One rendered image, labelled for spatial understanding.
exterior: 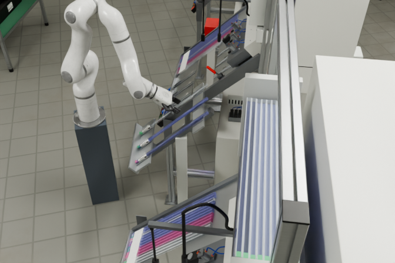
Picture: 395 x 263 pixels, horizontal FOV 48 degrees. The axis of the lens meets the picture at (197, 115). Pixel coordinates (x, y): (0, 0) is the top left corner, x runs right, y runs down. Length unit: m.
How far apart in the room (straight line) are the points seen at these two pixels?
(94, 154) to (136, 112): 1.07
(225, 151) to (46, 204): 1.30
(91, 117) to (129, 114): 1.16
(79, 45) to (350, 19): 1.31
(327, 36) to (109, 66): 2.59
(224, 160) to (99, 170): 0.80
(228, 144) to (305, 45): 0.80
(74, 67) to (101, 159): 0.71
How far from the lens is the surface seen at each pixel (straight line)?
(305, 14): 2.15
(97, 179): 2.96
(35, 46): 4.84
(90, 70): 2.48
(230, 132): 2.67
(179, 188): 2.63
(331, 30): 2.21
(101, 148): 2.77
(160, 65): 4.30
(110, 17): 2.11
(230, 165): 2.79
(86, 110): 2.59
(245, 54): 2.30
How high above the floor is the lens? 2.44
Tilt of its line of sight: 41 degrees down
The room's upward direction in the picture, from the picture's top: 1 degrees clockwise
